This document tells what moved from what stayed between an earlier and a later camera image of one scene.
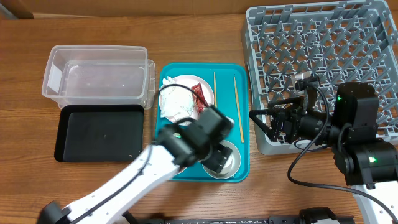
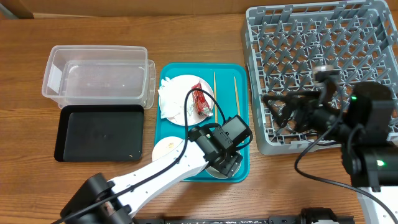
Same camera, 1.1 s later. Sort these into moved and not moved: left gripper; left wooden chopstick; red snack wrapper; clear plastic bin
Moved: left gripper
Not moved: clear plastic bin; left wooden chopstick; red snack wrapper
